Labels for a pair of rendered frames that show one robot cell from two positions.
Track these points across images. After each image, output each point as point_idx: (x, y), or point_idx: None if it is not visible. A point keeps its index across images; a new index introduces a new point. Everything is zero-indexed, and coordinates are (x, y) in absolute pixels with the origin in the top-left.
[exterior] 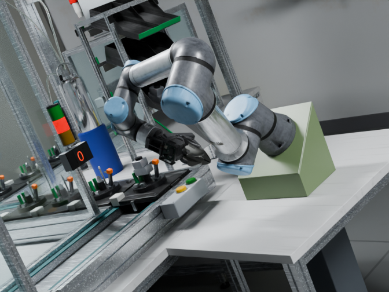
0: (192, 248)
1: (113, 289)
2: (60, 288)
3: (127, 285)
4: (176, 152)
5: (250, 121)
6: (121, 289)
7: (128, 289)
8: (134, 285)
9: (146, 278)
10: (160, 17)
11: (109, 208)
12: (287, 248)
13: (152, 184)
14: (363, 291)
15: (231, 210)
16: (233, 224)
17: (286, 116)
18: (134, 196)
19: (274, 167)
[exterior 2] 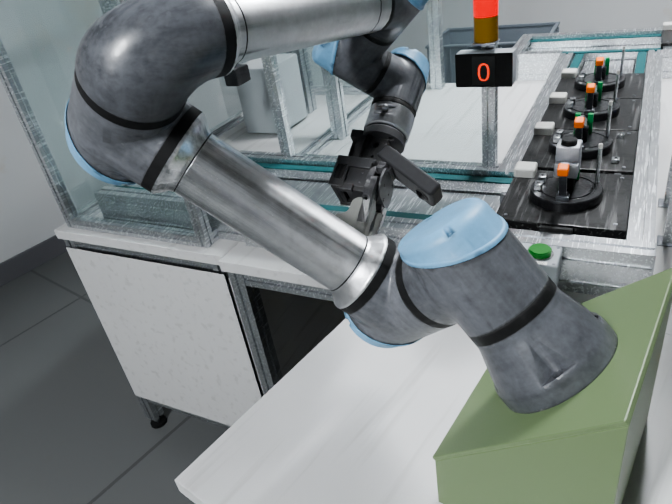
0: (343, 323)
1: (286, 262)
2: None
3: (287, 272)
4: (338, 192)
5: (413, 278)
6: (278, 270)
7: (288, 278)
8: (299, 281)
9: (330, 290)
10: None
11: (508, 174)
12: (205, 473)
13: (539, 198)
14: None
15: (471, 354)
16: (395, 368)
17: (575, 363)
18: (520, 189)
19: (481, 395)
